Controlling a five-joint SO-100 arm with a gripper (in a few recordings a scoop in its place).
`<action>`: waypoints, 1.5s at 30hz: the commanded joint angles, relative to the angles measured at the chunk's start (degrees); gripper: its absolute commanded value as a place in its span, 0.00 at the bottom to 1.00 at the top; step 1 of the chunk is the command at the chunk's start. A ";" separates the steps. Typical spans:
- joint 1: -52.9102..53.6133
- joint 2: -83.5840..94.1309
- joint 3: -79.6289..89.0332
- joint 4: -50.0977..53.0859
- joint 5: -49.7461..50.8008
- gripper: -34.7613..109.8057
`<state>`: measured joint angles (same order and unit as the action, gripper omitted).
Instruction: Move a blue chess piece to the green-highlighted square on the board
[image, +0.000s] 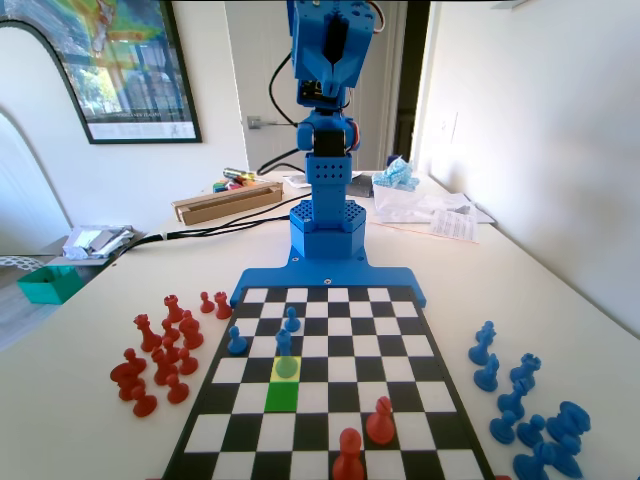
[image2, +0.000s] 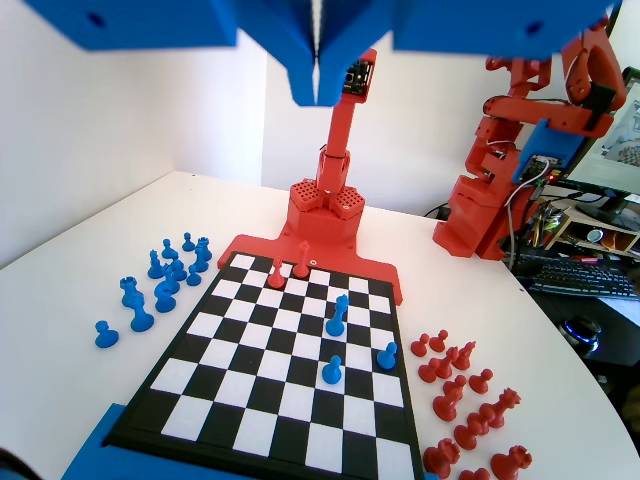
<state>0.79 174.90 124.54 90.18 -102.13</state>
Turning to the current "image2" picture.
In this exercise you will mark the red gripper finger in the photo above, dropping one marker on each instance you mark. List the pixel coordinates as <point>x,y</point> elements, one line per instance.
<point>575,70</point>
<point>612,65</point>

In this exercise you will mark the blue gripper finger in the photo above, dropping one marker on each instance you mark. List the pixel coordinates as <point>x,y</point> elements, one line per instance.
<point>334,50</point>
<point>300,50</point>

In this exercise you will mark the blue king chess piece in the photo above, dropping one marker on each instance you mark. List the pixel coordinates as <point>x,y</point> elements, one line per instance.
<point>335,325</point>

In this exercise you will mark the red robot arm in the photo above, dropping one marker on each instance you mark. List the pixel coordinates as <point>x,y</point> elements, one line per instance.
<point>467,220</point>

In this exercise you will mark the blue controller board case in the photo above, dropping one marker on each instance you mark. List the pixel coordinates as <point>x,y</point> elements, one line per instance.
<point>550,145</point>

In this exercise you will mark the red pawn on board front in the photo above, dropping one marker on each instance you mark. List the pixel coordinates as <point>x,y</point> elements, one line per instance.
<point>300,270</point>

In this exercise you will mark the red bishop chess piece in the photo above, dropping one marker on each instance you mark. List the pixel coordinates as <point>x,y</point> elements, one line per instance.
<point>464,356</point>
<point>276,280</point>

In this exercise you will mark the blue queen chess piece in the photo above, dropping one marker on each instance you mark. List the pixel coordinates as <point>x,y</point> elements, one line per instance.
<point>156,267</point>

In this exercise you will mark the red pawn chess piece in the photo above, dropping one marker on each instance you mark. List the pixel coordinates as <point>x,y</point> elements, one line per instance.
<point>481,384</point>
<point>475,475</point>
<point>480,422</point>
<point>420,347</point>
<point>454,387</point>
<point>427,375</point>
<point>465,437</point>
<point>439,344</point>

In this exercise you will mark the blue knight chess piece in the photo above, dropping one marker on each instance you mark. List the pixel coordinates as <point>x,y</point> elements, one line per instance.
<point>165,300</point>

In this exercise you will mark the red queen chess piece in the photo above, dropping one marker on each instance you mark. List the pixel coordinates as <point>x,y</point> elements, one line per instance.
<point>502,405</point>

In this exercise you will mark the blue bishop chess piece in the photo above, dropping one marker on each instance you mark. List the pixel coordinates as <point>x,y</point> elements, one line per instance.
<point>141,320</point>

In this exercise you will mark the red rook chess piece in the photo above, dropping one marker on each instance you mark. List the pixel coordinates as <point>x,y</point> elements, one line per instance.
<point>510,462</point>
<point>442,457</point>

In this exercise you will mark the black computer monitor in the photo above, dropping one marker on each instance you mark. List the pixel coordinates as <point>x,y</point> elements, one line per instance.
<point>610,130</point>

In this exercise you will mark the wooden desk organizer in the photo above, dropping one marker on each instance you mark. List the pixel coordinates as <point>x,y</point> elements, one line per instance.
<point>580,220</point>

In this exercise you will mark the round white dial gadget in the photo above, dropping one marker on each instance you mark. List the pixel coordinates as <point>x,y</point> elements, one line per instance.
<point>595,235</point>

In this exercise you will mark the black keyboard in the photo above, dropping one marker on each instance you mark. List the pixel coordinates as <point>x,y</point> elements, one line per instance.
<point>575,277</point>

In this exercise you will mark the black mouse blue light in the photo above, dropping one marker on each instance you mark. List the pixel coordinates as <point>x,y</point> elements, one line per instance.
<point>582,332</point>

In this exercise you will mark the black and white chessboard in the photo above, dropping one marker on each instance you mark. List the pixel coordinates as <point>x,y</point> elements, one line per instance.
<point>280,390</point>

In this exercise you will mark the black camera module board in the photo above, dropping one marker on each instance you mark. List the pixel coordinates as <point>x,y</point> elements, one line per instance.
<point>357,77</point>

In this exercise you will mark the red camera stand post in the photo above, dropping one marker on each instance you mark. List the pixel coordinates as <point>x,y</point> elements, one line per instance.
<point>340,135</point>

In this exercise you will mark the blue base plate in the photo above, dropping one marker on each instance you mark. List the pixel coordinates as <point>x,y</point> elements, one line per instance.
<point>95,450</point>

